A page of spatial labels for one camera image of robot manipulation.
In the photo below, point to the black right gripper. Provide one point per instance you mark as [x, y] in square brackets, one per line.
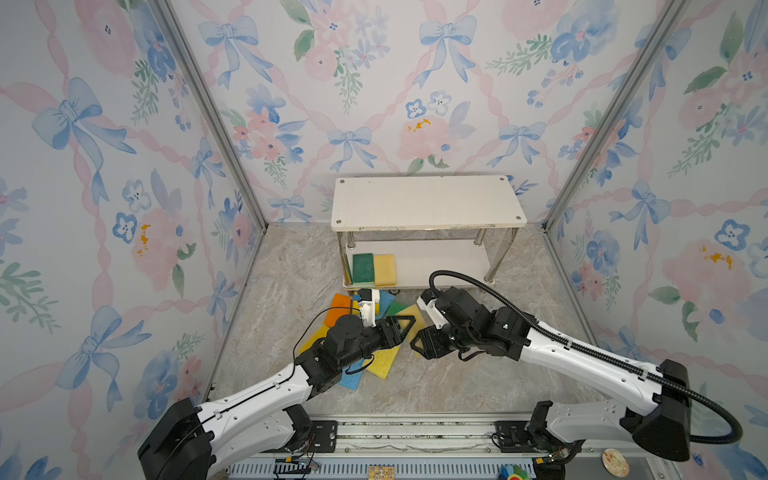
[428, 347]

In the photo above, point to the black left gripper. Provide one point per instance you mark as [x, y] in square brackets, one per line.
[393, 337]

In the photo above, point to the dark green scouring sponge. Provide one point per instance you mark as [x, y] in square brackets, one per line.
[363, 269]

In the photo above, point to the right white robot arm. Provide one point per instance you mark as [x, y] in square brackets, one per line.
[656, 418]

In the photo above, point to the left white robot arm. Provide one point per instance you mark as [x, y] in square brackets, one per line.
[196, 441]

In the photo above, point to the white two-tier metal shelf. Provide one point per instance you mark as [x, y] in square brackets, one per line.
[426, 223]

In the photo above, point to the bright yellow porous sponge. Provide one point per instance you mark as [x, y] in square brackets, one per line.
[383, 362]

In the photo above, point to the light green sponge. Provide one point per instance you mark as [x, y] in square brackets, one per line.
[395, 308]

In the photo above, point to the blue sponge back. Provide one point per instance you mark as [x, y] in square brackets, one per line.
[385, 301]

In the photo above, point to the blue sponge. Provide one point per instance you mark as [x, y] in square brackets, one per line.
[351, 377]
[385, 301]

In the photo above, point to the blue sponge front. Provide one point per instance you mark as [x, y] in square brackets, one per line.
[351, 377]

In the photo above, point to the orange sponge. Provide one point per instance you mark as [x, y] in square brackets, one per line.
[341, 305]

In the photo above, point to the round wooden disc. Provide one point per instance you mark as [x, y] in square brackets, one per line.
[615, 463]

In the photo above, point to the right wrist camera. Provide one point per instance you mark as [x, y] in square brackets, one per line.
[427, 304]

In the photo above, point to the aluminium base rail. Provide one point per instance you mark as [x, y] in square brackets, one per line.
[439, 446]

